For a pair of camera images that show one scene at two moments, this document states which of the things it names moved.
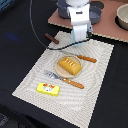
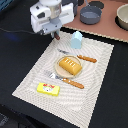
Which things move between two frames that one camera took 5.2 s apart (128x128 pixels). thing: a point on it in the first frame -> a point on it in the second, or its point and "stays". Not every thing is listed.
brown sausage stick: (51, 38) -> (56, 35)
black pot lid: (98, 4) stays
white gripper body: (81, 24) -> (47, 16)
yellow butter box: (48, 89) stays
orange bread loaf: (70, 66) stays
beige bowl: (121, 17) stays
